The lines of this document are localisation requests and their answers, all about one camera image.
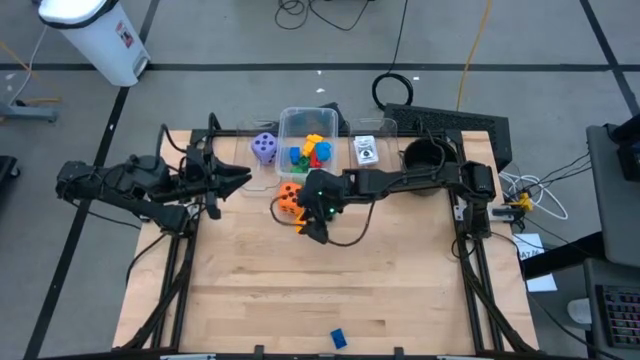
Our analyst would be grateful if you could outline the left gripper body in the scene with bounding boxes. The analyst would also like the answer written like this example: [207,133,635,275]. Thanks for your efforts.
[184,144,224,220]

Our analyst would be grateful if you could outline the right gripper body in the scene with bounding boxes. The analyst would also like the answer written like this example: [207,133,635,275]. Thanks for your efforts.
[298,168,346,245]

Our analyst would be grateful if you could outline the orange foam die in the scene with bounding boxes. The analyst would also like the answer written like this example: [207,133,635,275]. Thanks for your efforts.
[277,182,304,217]

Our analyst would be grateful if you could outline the purple foam die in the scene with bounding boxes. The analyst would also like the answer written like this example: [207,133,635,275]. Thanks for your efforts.
[250,132,278,166]

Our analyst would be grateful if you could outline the white card box black emblem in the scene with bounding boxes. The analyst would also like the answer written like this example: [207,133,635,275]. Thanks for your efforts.
[353,134,380,167]

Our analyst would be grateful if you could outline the shallow clear plastic tray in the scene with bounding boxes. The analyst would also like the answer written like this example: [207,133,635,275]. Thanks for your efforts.
[347,117,402,175]
[234,119,282,194]

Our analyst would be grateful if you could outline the deep clear plastic bin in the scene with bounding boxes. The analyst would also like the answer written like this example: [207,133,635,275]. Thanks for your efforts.
[275,106,340,184]

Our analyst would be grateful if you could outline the black plastic bucket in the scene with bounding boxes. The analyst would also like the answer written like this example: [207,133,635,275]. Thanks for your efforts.
[402,137,459,197]

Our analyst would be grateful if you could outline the white trash bin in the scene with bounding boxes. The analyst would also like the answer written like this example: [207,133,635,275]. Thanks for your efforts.
[38,0,151,89]

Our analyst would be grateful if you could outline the grey stand base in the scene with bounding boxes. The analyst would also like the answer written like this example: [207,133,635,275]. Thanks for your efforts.
[0,102,59,125]

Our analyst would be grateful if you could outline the black floor object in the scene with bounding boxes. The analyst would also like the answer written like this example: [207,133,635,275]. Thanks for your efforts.
[0,155,21,197]

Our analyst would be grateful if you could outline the white paper sheet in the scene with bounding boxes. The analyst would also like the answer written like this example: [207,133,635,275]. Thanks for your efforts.
[524,273,558,293]
[512,232,546,261]

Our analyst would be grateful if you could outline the white computer mouse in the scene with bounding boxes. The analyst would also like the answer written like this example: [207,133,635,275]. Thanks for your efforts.
[566,297,594,326]

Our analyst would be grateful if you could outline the grey keyboard desk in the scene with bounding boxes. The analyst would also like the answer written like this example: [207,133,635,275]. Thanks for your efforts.
[582,255,640,360]

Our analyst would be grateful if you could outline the black desk device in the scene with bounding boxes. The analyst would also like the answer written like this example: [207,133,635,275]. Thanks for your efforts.
[602,112,640,182]

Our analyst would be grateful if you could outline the backlit computer keyboard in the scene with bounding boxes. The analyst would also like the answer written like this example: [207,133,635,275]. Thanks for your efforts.
[594,283,640,349]

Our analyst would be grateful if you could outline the black aluminium table frame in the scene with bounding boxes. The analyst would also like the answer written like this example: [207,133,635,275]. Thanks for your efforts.
[112,113,541,360]

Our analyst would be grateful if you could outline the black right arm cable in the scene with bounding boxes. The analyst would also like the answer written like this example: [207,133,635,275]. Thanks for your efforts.
[327,199,377,249]
[269,193,302,229]

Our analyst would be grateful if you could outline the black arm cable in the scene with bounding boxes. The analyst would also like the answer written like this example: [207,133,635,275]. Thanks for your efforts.
[155,123,189,157]
[327,199,377,249]
[269,193,302,229]

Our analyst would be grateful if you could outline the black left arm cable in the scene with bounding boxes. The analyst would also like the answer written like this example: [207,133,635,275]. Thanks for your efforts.
[155,123,189,157]

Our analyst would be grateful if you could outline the coiled black floor cable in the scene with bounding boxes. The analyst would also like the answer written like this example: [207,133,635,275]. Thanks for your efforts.
[370,72,415,112]

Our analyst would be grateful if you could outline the looped black floor cable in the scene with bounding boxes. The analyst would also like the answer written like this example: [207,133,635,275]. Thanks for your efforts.
[273,0,374,32]

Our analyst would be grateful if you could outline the yellow cable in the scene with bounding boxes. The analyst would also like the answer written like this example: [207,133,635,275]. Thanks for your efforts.
[454,0,494,112]

